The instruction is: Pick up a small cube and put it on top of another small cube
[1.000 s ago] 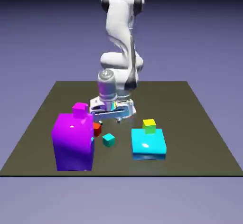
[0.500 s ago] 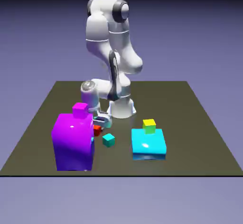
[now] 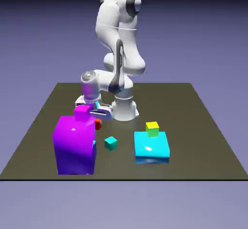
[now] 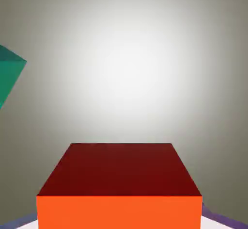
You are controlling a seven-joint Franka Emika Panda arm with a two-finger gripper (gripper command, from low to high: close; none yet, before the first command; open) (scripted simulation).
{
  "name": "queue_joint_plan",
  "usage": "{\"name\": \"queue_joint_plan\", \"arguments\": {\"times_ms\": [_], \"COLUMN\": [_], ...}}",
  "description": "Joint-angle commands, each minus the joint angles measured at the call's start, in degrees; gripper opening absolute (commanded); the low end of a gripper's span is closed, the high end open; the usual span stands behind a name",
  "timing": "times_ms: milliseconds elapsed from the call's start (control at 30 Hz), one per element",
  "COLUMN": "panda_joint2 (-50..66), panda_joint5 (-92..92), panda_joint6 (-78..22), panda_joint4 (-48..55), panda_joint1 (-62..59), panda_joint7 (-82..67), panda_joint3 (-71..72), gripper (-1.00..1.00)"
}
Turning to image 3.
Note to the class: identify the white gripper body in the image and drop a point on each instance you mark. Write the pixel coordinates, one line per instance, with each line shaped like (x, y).
(102, 113)

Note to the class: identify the large purple box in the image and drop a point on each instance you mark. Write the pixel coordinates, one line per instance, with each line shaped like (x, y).
(74, 145)

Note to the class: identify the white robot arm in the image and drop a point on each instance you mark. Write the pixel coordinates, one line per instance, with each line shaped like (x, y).
(116, 33)

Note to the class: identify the small teal cube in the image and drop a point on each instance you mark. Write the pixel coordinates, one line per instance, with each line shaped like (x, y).
(110, 143)

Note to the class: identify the small red cube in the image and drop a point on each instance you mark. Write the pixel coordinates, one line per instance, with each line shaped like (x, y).
(98, 124)

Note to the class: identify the small magenta cube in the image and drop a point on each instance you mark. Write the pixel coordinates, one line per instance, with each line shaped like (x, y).
(81, 113)

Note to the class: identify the small yellow cube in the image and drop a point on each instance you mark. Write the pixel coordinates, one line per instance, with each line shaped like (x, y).
(152, 129)

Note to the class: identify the large cyan box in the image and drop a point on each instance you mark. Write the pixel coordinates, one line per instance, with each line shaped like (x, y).
(151, 146)

